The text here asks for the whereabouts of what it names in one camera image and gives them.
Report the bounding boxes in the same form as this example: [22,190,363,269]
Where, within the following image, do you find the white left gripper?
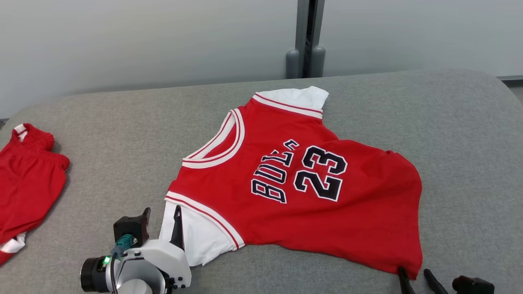
[110,205,192,294]

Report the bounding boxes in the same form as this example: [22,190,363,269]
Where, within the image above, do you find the grey metal post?
[285,0,326,79]

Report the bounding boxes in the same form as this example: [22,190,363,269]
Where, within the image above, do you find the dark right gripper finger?
[398,266,415,294]
[424,269,448,294]

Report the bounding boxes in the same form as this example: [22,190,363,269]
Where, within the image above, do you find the red basketball jersey number 23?
[159,86,423,280]

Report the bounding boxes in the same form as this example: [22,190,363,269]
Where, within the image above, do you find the red shorts with white stripe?
[0,123,71,265]

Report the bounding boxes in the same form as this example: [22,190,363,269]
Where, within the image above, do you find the teal left cable connector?
[110,234,137,258]

